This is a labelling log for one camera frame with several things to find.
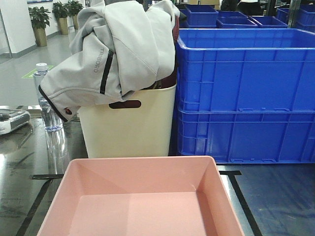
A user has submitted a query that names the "pink plastic bin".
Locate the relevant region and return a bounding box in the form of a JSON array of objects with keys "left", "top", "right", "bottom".
[{"left": 38, "top": 156, "right": 244, "bottom": 236}]

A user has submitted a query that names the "small blue bin left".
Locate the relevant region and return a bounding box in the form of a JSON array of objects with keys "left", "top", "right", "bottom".
[{"left": 185, "top": 4, "right": 219, "bottom": 28}]

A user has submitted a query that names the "small blue bin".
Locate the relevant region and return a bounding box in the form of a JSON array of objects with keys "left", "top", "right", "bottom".
[
  {"left": 185, "top": 4, "right": 219, "bottom": 28},
  {"left": 249, "top": 16, "right": 288, "bottom": 28},
  {"left": 216, "top": 11, "right": 258, "bottom": 29}
]

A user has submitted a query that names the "small blue bin middle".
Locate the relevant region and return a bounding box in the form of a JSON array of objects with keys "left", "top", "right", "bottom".
[{"left": 216, "top": 11, "right": 258, "bottom": 29}]

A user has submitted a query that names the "small blue bin right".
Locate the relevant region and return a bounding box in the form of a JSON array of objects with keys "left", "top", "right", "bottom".
[{"left": 249, "top": 16, "right": 288, "bottom": 28}]

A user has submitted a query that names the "large blue crate lower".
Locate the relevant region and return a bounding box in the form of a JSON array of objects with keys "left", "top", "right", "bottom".
[{"left": 177, "top": 110, "right": 315, "bottom": 164}]

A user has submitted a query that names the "large blue crate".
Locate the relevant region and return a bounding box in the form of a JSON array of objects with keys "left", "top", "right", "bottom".
[
  {"left": 176, "top": 28, "right": 315, "bottom": 112},
  {"left": 177, "top": 110, "right": 315, "bottom": 164}
]

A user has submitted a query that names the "grey jacket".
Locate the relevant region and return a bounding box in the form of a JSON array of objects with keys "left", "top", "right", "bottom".
[{"left": 38, "top": 0, "right": 180, "bottom": 122}]

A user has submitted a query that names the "large blue crate upper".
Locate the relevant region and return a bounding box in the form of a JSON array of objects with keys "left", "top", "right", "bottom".
[{"left": 176, "top": 28, "right": 315, "bottom": 112}]

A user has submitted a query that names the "clear water bottle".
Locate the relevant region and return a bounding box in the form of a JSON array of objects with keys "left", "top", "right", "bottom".
[{"left": 33, "top": 62, "right": 63, "bottom": 132}]

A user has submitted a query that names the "white grey handheld device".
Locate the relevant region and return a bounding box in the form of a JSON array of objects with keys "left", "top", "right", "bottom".
[{"left": 0, "top": 109, "right": 31, "bottom": 135}]

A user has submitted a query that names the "potted plant gold pot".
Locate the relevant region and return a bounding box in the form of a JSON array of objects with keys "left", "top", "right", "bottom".
[{"left": 28, "top": 7, "right": 51, "bottom": 47}]

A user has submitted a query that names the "blue bins far right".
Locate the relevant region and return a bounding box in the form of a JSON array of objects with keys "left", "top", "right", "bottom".
[{"left": 276, "top": 5, "right": 315, "bottom": 32}]

